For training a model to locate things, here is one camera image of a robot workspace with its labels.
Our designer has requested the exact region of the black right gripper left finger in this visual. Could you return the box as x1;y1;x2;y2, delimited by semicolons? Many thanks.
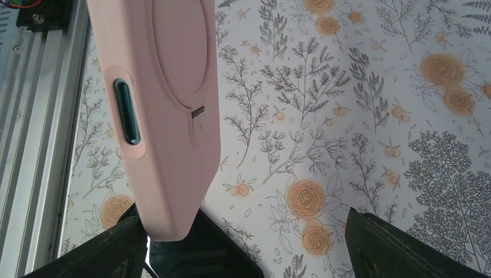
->
24;217;147;278

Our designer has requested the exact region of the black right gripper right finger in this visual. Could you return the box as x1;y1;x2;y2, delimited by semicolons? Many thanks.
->
345;207;478;277

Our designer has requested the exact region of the green phone with black screen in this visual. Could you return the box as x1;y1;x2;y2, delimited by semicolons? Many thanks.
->
113;79;141;145

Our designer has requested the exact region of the pink silicone phone case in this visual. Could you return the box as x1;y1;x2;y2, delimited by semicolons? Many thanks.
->
86;0;221;243

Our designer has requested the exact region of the black phone on table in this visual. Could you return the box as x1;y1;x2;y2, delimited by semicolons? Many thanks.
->
103;204;264;277

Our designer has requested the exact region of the floral patterned table mat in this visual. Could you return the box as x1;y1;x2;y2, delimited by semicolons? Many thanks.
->
58;1;490;277

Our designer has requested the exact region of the aluminium front rail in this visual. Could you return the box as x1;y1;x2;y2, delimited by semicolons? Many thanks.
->
1;1;90;277

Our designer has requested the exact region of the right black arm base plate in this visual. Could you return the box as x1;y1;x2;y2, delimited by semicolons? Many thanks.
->
1;0;74;32

